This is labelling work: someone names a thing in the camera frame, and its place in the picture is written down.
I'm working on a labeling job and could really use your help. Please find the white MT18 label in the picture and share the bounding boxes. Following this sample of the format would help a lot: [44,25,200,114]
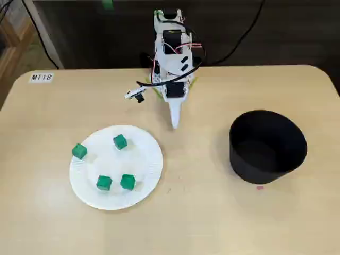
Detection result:
[28,72,54,83]

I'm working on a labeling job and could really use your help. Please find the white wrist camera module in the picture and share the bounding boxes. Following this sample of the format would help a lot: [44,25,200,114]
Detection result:
[124,86,147,104]

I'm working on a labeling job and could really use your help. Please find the white slanted pole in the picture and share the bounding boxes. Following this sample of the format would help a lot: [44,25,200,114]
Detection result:
[24,0,65,69]

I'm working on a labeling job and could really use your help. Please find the wooden furniture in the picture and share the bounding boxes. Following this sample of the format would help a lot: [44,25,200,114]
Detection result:
[0,13,37,80]

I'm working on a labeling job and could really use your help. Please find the black pot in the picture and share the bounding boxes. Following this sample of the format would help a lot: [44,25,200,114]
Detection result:
[229,109,308,185]

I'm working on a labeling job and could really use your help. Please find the black background cable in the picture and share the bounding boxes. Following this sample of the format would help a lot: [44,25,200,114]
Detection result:
[206,0,266,66]

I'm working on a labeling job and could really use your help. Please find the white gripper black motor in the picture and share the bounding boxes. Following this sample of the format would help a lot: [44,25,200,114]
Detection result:
[161,79,191,130]

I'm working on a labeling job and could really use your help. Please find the green block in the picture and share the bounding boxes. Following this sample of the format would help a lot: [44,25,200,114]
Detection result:
[120,174,137,191]
[113,134,129,151]
[72,143,88,160]
[96,175,113,191]

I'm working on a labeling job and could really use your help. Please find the white paper plate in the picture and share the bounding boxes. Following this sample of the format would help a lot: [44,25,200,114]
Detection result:
[69,124,163,211]

